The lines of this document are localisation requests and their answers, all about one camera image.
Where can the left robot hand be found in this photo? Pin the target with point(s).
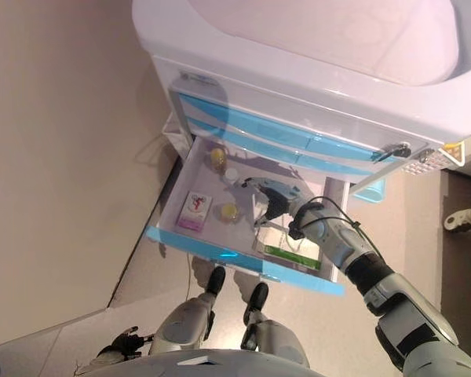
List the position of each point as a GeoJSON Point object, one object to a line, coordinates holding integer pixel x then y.
{"type": "Point", "coordinates": [121, 345]}

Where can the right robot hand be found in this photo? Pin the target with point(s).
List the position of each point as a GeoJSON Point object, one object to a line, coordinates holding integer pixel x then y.
{"type": "Point", "coordinates": [276, 206]}

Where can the clear yellow pill bottle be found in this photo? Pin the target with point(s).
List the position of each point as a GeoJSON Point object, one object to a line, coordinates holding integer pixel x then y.
{"type": "Point", "coordinates": [218, 157]}
{"type": "Point", "coordinates": [229, 212]}

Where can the blue-front cart drawer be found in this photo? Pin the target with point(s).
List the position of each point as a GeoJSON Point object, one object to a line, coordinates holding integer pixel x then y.
{"type": "Point", "coordinates": [204, 243]}

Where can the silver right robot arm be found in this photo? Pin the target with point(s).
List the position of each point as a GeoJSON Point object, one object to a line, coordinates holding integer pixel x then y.
{"type": "Point", "coordinates": [396, 298]}

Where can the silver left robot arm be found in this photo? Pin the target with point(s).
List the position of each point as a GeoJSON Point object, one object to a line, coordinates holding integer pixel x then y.
{"type": "Point", "coordinates": [106, 363]}

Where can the green white medicine box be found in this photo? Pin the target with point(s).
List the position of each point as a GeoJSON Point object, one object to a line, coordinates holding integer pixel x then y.
{"type": "Point", "coordinates": [294, 257]}

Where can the purple white medicine box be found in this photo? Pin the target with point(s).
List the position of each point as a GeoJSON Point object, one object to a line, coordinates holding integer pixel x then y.
{"type": "Point", "coordinates": [194, 212]}

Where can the small white jar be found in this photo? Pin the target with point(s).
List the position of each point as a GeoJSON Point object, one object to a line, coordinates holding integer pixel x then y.
{"type": "Point", "coordinates": [231, 174]}

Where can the silver left robot leg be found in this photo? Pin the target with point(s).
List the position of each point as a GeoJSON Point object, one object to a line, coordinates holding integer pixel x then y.
{"type": "Point", "coordinates": [180, 326]}

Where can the grey robot torso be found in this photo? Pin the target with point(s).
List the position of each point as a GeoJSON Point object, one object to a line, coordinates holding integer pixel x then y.
{"type": "Point", "coordinates": [204, 363]}

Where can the light blue side bin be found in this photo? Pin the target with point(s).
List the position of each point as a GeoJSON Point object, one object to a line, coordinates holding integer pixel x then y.
{"type": "Point", "coordinates": [371, 192]}

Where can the black key in lock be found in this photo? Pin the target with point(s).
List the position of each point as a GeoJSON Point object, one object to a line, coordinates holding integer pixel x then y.
{"type": "Point", "coordinates": [398, 151]}

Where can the white blue medical cart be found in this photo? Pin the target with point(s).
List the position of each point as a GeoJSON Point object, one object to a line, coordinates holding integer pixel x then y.
{"type": "Point", "coordinates": [318, 70]}

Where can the cart label sticker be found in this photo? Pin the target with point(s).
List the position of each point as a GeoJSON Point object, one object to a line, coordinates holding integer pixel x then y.
{"type": "Point", "coordinates": [196, 77]}

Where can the white perforated side rack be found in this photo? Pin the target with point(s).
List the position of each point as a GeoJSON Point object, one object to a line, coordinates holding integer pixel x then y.
{"type": "Point", "coordinates": [426, 167]}

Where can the metal cart latch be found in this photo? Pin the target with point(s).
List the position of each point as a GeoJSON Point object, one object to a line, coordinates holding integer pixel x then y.
{"type": "Point", "coordinates": [426, 156]}

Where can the yellow sharps container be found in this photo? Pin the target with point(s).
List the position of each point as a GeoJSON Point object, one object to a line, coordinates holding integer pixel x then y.
{"type": "Point", "coordinates": [457, 153]}

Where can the white metal bed frame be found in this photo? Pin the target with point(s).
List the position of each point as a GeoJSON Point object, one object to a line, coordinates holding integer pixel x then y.
{"type": "Point", "coordinates": [457, 220]}

